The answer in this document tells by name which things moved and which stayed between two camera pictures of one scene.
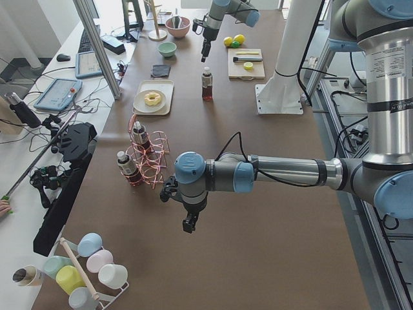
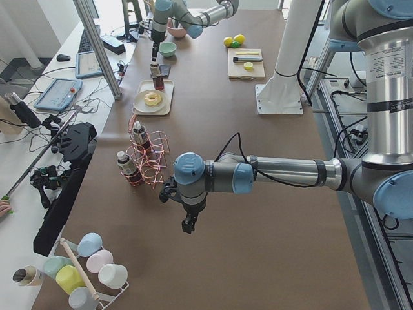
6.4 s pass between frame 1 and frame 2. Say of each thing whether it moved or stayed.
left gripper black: stayed
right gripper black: moved
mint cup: stayed
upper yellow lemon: stayed
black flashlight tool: stayed
